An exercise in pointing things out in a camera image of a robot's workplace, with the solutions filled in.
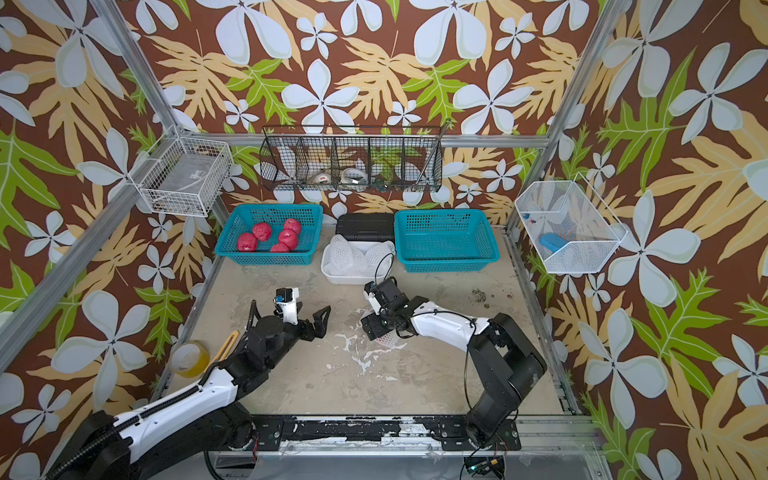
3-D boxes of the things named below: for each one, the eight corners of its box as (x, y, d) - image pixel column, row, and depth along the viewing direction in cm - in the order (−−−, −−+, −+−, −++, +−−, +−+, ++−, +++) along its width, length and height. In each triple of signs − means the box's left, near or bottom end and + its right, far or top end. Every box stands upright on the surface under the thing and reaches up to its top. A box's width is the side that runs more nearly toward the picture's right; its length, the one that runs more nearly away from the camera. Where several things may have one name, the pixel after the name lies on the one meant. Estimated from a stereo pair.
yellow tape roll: (164, 378, 85) (159, 375, 83) (179, 344, 91) (175, 341, 89) (203, 378, 85) (199, 375, 83) (215, 344, 91) (212, 341, 89)
